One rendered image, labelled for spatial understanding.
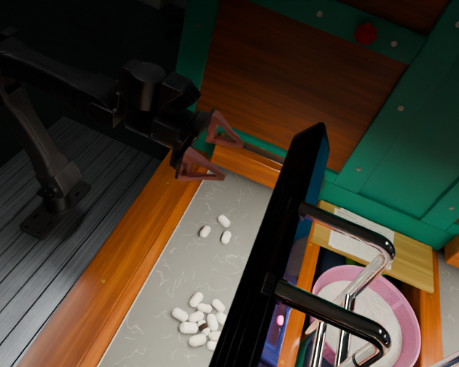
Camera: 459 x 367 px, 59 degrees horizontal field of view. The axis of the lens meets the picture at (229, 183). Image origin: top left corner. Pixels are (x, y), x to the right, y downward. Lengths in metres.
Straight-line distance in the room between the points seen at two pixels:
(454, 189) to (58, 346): 0.93
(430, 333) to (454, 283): 0.22
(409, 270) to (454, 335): 0.18
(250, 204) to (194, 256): 0.24
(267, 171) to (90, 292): 0.51
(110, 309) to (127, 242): 0.16
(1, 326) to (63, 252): 0.20
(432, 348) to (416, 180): 0.39
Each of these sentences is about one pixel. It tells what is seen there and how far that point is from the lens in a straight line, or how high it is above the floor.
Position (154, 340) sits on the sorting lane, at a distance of 0.87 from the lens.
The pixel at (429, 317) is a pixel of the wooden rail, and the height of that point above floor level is 0.77.
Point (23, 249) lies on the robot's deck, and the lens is 1.06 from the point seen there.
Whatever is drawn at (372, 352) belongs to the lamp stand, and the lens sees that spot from 0.60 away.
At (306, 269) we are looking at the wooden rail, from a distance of 1.01.
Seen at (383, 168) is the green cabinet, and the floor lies 0.94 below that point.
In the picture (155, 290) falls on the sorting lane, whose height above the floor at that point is 0.74.
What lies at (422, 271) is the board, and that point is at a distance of 1.18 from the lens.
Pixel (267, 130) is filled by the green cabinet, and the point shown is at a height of 0.91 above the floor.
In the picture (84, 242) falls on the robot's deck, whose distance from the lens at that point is 1.06.
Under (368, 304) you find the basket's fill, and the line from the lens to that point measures 1.09.
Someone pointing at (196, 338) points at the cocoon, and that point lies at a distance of 0.86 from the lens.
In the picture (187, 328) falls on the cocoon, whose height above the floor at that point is 0.76.
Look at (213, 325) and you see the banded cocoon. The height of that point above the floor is 0.76.
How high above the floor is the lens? 1.56
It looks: 46 degrees down
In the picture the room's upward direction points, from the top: 20 degrees clockwise
